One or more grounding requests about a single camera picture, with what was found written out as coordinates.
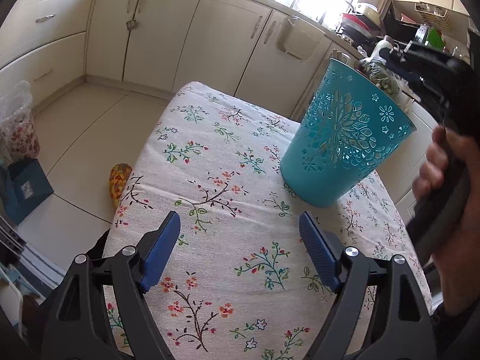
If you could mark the white hanging door bin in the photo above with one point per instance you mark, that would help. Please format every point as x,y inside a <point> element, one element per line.
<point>298,37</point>

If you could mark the cream kitchen base cabinets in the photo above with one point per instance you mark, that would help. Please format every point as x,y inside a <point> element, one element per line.
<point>187,33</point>

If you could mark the blue box on floor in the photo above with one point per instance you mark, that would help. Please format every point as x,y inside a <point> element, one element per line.
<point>26,191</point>

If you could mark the floral tablecloth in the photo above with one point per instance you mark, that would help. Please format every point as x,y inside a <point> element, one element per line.
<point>225,157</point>

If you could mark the teal perforated plastic bucket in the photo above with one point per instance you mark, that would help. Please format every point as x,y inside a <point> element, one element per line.
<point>337,157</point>

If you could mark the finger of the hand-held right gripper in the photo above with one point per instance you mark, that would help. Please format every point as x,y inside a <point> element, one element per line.
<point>399,63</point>

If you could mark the person's right hand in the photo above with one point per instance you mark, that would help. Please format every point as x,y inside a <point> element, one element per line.
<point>470,232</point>

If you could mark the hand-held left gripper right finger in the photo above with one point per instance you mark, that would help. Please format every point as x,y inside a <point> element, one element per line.
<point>318,251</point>

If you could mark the orange patterned slipper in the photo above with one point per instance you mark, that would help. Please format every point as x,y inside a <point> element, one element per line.
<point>118,183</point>

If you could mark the green plastic board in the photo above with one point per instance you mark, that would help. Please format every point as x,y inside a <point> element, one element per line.
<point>435,39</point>

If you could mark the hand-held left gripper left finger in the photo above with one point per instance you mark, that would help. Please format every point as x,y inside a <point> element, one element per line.
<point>161,255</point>

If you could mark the white bottle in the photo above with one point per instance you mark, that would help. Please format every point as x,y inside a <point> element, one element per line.
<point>384,45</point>

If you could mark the floral plastic bag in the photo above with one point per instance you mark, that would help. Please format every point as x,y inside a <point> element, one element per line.
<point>17,123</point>

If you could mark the person's right forearm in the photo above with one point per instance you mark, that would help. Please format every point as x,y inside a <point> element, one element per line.
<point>461,337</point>

